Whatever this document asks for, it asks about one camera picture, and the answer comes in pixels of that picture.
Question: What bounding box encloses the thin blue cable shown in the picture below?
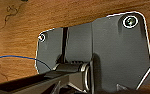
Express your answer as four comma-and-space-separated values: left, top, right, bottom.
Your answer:
0, 54, 54, 71

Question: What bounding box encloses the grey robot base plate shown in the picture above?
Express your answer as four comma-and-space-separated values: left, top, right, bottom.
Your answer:
35, 11, 150, 93

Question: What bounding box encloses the thin black floor cable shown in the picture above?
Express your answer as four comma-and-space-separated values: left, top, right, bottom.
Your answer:
0, 3, 20, 81

